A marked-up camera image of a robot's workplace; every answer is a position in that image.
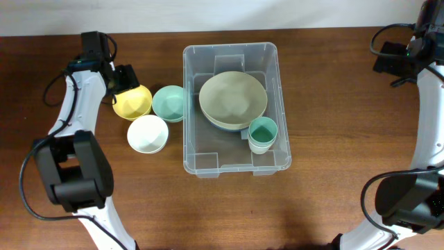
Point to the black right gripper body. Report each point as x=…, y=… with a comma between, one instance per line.
x=397, y=67

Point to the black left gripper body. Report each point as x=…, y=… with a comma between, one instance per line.
x=111, y=85

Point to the yellow bowl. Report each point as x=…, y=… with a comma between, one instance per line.
x=133, y=103

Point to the green bowl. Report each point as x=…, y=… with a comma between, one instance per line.
x=168, y=103

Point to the white bowl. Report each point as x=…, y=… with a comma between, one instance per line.
x=148, y=134

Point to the cream white plate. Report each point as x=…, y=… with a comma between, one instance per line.
x=230, y=90

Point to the beige plate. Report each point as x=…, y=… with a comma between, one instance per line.
x=233, y=119

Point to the dark blue plate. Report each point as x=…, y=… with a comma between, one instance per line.
x=230, y=127

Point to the green cup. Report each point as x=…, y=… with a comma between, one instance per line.
x=263, y=131

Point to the cream white cup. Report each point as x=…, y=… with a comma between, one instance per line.
x=258, y=151

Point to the grey cup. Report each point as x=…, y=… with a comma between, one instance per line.
x=260, y=145

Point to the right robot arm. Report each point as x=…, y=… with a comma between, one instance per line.
x=402, y=204

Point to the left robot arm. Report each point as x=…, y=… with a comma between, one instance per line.
x=72, y=166

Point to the clear plastic storage container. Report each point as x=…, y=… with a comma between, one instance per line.
x=209, y=151

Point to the white label in container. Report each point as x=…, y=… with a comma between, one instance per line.
x=244, y=134

